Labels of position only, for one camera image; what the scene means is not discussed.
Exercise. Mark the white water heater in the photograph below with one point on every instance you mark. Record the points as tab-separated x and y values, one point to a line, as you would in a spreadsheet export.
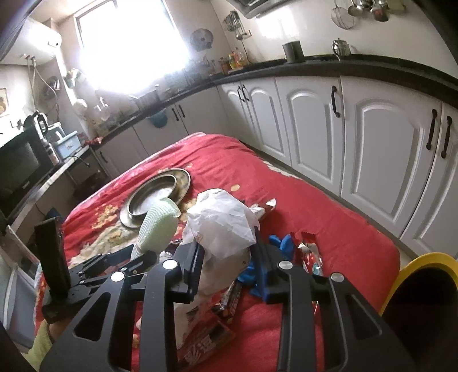
32	41

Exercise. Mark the black range hood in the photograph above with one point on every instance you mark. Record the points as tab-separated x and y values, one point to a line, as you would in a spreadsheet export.
257	7

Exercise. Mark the yellow trash bin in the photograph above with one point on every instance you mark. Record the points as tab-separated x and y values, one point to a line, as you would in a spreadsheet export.
422	264

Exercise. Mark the hanging utensil rack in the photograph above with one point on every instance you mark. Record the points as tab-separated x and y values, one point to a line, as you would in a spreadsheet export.
234	25

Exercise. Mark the red printed packet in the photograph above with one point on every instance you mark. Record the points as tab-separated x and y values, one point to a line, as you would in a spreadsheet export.
205	343

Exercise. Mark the white plastic bag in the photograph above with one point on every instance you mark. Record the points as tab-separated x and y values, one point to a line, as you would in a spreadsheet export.
218	221

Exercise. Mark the black canister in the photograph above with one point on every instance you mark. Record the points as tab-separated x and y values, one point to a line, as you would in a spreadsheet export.
293	52

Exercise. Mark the round metal plate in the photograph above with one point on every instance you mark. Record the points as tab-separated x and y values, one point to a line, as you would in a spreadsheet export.
180	187

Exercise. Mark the hanging metal ladles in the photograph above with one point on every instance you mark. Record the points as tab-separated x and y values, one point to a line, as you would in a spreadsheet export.
375	9

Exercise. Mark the black microwave oven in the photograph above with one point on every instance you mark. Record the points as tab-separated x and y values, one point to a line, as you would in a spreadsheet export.
19	168

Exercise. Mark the group of condiment bottles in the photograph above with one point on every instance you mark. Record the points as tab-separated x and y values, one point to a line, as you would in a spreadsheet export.
234	60

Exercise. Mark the metal teapot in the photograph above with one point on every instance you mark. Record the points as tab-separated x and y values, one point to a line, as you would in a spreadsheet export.
341	48

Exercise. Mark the black kitchen countertop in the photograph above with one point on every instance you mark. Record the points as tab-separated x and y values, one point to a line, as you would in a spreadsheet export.
357	62

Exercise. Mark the red floral blanket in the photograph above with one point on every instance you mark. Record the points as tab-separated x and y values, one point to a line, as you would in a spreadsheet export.
315	200

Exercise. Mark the red snack wrapper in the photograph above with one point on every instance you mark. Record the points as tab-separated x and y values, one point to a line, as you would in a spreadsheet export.
311	255

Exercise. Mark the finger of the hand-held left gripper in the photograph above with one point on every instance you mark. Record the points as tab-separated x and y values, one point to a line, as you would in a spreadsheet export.
107	256
137	264

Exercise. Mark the round metal dish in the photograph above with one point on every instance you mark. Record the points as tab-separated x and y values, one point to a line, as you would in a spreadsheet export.
150	198

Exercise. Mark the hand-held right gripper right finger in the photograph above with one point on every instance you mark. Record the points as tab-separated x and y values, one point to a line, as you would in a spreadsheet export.
263	275

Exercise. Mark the metal pot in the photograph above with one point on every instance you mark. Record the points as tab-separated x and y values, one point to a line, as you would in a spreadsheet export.
145	100

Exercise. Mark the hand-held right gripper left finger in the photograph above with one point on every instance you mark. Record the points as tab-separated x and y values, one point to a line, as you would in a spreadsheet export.
195	259

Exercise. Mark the metal mesh strainer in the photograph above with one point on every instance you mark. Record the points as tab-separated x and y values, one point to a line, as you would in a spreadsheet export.
342	16

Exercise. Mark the black electric kettle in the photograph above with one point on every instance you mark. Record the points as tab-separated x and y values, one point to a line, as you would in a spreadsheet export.
35	123

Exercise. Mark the blue hanging bag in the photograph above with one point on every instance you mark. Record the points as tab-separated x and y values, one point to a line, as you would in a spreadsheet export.
158	120

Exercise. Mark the bright window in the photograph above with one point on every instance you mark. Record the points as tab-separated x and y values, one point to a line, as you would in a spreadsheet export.
132	43

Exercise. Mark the white kitchen base cabinets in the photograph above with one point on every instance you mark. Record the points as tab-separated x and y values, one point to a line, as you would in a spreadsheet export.
375	143

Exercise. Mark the round wall fan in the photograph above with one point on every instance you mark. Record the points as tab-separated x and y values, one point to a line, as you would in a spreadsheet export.
202	40

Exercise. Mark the dark candy wrapper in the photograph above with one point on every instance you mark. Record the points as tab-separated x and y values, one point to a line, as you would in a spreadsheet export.
232	298

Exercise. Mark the blue rubber glove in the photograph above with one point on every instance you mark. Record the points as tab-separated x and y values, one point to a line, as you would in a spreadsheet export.
284	245

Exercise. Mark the light blue plastic basket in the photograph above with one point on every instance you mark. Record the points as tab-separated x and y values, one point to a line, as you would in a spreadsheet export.
66	145

